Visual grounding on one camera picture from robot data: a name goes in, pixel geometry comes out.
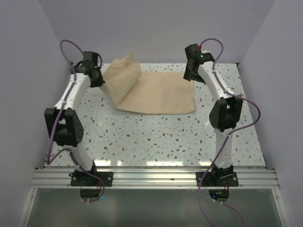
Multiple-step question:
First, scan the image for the beige surgical wrap cloth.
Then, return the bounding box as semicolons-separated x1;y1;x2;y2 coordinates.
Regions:
102;54;196;115

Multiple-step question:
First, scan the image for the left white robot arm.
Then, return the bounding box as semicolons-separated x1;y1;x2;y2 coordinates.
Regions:
44;51;104;186

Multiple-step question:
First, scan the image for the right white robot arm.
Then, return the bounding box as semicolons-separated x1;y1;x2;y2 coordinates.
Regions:
183;44;243;187

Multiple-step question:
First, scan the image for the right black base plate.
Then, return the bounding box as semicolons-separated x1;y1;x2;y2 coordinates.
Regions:
196;172;239;187

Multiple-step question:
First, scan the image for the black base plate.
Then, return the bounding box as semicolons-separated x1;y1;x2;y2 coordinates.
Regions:
69;171;113;187
196;172;239;187

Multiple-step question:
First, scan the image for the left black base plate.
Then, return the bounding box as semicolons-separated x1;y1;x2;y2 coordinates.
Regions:
69;171;113;187

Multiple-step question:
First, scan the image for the aluminium mounting rail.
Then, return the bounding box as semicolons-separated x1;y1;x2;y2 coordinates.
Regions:
30;166;280;189

